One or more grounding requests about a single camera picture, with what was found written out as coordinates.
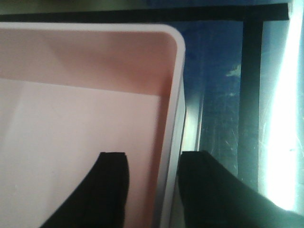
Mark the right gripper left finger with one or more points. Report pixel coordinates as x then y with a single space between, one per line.
99 200

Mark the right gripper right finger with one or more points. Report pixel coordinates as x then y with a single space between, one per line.
213 198

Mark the pink plastic bin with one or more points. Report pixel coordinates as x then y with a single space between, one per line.
133 57

